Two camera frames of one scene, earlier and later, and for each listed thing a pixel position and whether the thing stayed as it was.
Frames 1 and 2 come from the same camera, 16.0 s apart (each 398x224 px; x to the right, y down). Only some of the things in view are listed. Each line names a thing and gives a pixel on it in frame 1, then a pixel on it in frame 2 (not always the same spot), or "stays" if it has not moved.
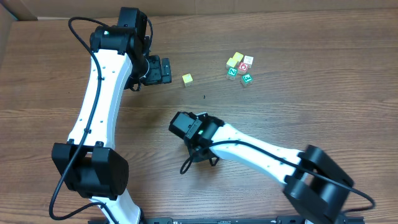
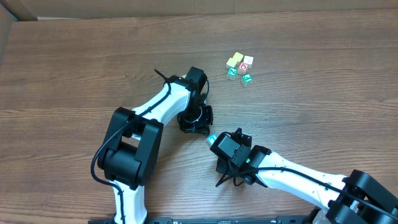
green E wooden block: x=246 y=80 stays
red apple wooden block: x=242 y=68 stays
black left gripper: x=158 y=71 → x=196 y=125
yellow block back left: x=231 y=62 stays
